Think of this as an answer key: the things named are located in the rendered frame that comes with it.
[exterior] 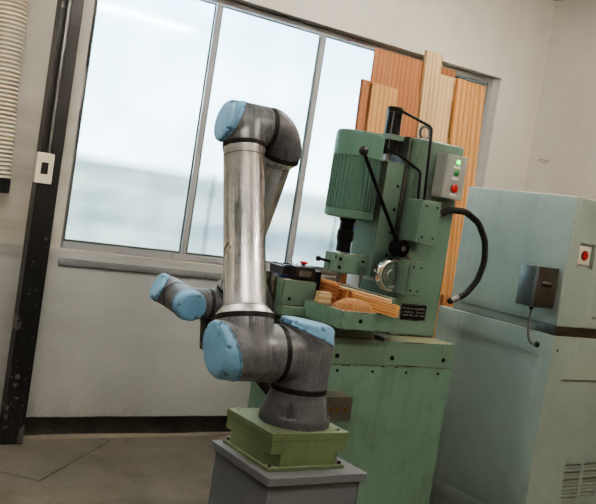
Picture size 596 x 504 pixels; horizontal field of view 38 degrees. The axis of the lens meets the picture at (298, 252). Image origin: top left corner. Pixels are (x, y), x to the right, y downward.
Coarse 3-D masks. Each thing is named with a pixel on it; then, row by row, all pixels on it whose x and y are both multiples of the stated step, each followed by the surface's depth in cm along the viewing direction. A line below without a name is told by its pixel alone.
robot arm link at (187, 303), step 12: (168, 288) 256; (180, 288) 252; (192, 288) 253; (168, 300) 253; (180, 300) 247; (192, 300) 249; (204, 300) 250; (180, 312) 248; (192, 312) 249; (204, 312) 252
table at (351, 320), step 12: (312, 300) 294; (276, 312) 294; (288, 312) 291; (300, 312) 294; (312, 312) 292; (324, 312) 286; (336, 312) 280; (348, 312) 279; (360, 312) 281; (336, 324) 280; (348, 324) 279; (360, 324) 282; (372, 324) 285; (384, 324) 287
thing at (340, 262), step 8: (328, 256) 308; (336, 256) 304; (344, 256) 306; (352, 256) 308; (360, 256) 309; (328, 264) 307; (336, 264) 304; (344, 264) 306; (352, 264) 308; (344, 272) 307; (352, 272) 308
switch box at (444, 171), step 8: (440, 160) 311; (448, 160) 308; (456, 160) 310; (464, 160) 312; (440, 168) 310; (448, 168) 308; (456, 168) 310; (464, 168) 312; (440, 176) 310; (448, 176) 309; (464, 176) 313; (440, 184) 309; (448, 184) 309; (456, 184) 311; (432, 192) 313; (440, 192) 309; (448, 192) 310; (456, 192) 312; (456, 200) 315
